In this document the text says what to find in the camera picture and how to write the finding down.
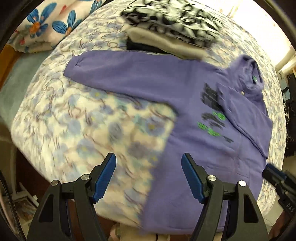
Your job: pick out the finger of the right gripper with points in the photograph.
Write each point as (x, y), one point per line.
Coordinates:
(275, 178)

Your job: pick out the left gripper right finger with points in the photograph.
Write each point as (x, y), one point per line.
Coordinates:
(244, 220)

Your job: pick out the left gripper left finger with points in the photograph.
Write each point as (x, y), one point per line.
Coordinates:
(52, 218)

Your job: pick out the purple zip hoodie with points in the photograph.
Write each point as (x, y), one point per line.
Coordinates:
(222, 122)

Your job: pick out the black white patterned clothes pile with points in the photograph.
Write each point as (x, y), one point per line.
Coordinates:
(289, 107)

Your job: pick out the right hand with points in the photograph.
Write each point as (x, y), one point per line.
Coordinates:
(280, 223)

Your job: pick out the cat print fleece blanket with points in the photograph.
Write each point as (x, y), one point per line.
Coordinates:
(64, 129)

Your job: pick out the cream folded garment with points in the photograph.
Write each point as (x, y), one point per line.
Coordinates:
(168, 44)

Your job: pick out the black folded garment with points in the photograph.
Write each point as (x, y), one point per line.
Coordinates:
(130, 45)

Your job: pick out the black white graffiti garment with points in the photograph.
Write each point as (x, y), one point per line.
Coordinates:
(188, 21)

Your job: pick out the blue flower quilt roll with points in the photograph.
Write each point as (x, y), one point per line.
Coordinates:
(49, 23)

